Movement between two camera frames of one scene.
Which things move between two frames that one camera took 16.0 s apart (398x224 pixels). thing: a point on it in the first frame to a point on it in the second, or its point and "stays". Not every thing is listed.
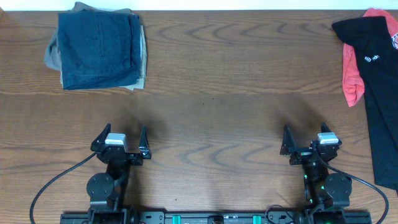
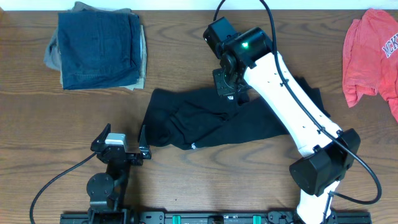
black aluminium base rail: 216,217 stays
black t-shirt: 379,60 to 185,118
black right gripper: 304,152 to 222,82
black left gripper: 123,155 stays
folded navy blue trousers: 99,48 stays
